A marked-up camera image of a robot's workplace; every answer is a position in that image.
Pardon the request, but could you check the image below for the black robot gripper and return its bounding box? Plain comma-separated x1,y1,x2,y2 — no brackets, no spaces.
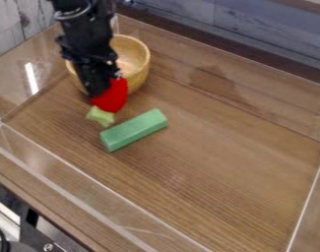
54,10,116,97

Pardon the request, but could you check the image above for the red plush radish toy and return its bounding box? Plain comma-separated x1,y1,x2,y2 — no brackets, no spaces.
84,76,128,128

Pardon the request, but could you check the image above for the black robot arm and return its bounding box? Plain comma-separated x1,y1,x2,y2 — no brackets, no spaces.
48,0,120,97

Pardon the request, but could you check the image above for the wooden bowl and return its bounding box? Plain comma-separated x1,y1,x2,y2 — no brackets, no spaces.
66,34,150,95

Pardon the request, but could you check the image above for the green rectangular block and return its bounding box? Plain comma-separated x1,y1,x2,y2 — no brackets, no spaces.
100,109,169,152

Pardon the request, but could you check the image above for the clear acrylic tray enclosure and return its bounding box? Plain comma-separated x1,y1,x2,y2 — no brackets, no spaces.
0,17,320,252

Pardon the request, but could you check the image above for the black metal table frame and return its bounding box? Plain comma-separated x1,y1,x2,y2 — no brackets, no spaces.
20,208,67,252

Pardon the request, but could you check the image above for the black cable lower left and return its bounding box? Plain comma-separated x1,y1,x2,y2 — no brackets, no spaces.
0,223,12,252

